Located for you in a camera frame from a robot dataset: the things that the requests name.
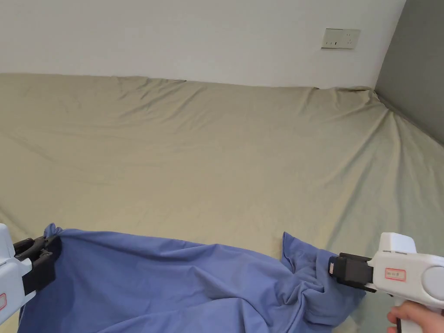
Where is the bed with beige sheet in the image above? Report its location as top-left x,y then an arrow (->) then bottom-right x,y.
0,72 -> 444,333

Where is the person's right hand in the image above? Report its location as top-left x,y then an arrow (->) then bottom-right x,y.
386,300 -> 444,333

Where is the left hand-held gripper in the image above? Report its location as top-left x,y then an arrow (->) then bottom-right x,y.
0,223 -> 62,318

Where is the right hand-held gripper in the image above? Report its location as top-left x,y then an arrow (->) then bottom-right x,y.
327,232 -> 444,312

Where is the beige wall socket plate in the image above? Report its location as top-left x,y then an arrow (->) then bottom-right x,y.
320,28 -> 361,50

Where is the blue garment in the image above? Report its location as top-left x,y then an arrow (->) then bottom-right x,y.
19,223 -> 368,333

